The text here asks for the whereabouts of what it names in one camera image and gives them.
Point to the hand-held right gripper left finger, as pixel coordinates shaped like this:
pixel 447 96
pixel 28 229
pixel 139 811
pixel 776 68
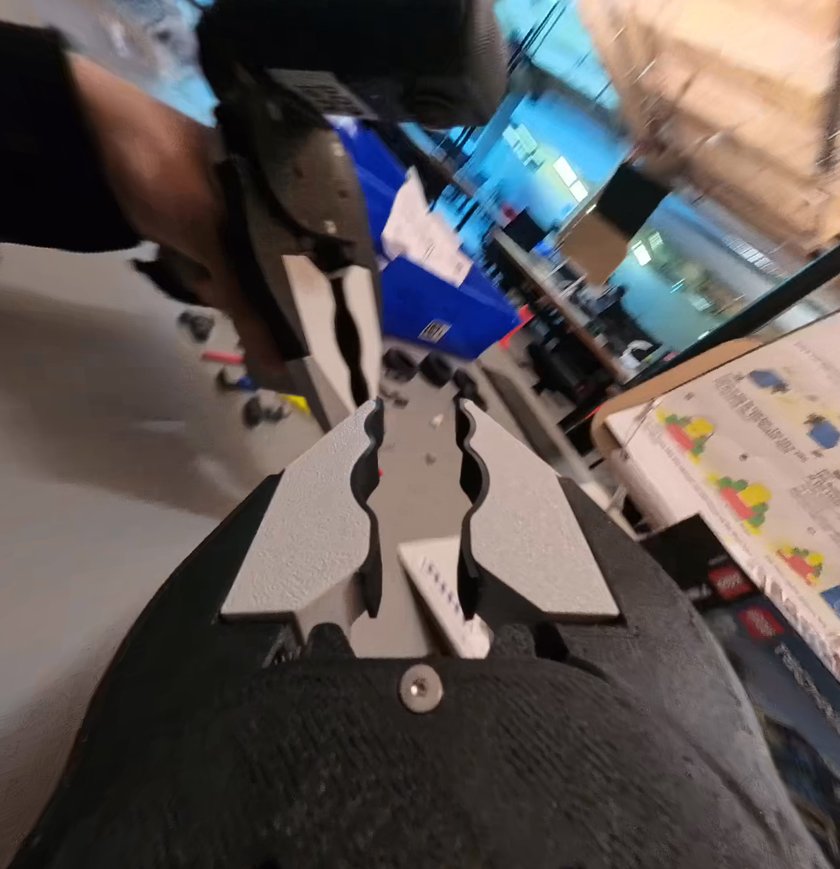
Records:
pixel 304 529

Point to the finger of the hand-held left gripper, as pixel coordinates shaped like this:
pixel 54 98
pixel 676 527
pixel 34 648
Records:
pixel 311 319
pixel 367 319

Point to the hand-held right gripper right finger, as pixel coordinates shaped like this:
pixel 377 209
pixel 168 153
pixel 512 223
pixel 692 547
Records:
pixel 528 536

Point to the pile of lego pieces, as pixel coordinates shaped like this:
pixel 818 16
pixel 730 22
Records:
pixel 260 411

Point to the black lego tyre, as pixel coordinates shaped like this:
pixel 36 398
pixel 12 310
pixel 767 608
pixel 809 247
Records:
pixel 436 370
pixel 399 364
pixel 466 385

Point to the yellow lego beam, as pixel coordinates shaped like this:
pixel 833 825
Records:
pixel 295 402

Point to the red lego axle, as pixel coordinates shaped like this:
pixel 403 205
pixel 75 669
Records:
pixel 223 357

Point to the lego set box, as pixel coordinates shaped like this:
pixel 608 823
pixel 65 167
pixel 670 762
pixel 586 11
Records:
pixel 786 679

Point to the person's left hand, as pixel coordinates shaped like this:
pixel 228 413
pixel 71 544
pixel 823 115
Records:
pixel 182 183

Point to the tagged blue storage bin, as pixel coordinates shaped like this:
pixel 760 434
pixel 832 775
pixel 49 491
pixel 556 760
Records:
pixel 427 305

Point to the white paper sheets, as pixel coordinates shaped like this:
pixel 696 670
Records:
pixel 420 231

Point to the open instruction booklet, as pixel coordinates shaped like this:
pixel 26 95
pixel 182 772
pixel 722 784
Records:
pixel 427 584

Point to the long office desk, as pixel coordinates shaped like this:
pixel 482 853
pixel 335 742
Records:
pixel 556 305

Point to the hanging tan board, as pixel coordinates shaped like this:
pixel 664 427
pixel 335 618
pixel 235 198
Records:
pixel 596 244

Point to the task instruction poster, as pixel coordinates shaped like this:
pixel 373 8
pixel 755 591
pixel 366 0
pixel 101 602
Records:
pixel 766 441

